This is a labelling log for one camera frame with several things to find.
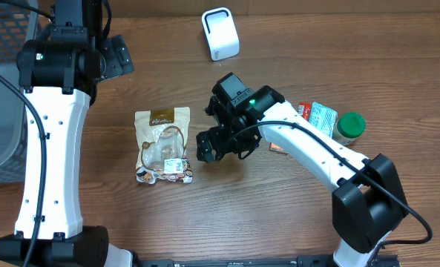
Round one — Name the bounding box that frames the grey plastic mesh basket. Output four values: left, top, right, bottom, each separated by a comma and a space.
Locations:
0, 3, 41, 183

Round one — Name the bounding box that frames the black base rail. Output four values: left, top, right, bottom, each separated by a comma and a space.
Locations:
137, 254, 401, 267

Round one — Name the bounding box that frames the teal snack packet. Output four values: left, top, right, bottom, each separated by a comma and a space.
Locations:
308, 102, 338, 138

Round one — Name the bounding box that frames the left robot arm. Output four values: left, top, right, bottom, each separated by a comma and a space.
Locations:
0, 0, 137, 267

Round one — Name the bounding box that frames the orange small box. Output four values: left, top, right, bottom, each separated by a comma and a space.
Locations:
269, 143, 286, 154

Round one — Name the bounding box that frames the white barcode scanner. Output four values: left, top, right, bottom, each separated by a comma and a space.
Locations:
201, 7, 240, 62

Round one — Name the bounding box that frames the red snack stick packet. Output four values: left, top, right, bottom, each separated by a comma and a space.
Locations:
298, 102, 312, 121

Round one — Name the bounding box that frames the brown pantree snack bag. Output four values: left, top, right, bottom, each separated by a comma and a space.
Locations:
134, 107, 193, 185

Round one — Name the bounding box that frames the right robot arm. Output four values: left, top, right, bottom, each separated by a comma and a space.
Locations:
197, 73, 408, 266

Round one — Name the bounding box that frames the green lid jar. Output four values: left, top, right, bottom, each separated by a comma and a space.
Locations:
332, 112, 367, 145

